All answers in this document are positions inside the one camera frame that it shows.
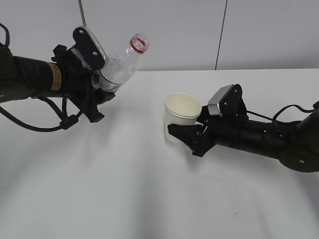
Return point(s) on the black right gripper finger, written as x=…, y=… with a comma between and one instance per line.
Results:
x=191, y=135
x=204, y=116

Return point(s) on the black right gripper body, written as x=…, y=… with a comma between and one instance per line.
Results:
x=221, y=128

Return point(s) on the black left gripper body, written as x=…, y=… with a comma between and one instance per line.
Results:
x=76, y=83

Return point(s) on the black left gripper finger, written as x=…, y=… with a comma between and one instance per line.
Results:
x=102, y=96

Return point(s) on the white paper cup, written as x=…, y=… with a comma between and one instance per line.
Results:
x=181, y=109

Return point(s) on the clear plastic water bottle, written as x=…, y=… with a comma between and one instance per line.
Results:
x=121, y=66

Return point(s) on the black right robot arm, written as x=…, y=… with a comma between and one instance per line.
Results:
x=295, y=144

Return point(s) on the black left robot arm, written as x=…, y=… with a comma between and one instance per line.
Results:
x=21, y=78

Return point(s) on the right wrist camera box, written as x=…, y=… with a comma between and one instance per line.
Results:
x=225, y=101

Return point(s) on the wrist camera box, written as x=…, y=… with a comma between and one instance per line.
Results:
x=89, y=48
x=225, y=101

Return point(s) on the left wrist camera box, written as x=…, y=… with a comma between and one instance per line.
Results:
x=89, y=48

